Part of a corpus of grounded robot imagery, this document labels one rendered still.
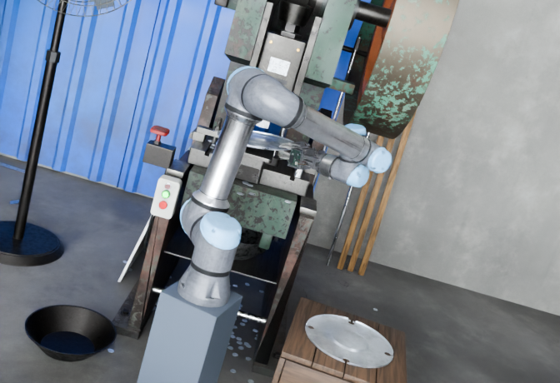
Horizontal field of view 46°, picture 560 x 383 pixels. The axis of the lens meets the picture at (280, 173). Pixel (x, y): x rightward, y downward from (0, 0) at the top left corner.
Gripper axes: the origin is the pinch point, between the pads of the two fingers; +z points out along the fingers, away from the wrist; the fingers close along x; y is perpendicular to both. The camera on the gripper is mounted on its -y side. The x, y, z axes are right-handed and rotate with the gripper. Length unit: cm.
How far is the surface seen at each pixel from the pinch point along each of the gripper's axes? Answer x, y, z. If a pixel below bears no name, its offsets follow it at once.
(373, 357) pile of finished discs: 52, 6, -56
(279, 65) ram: -27.5, -3.4, 11.9
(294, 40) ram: -37.1, -5.2, 8.9
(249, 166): 9.4, 4.1, 10.0
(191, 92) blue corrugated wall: 1, -69, 123
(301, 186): 13.4, -10.5, -3.5
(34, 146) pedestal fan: 26, 34, 99
